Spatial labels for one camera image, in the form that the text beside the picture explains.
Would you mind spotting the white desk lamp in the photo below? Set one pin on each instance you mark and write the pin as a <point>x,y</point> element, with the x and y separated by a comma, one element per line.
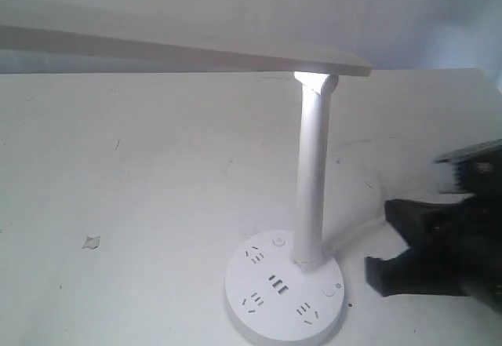
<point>281,289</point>

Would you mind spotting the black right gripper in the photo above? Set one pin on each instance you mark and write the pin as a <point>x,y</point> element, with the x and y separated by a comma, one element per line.
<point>471,228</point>

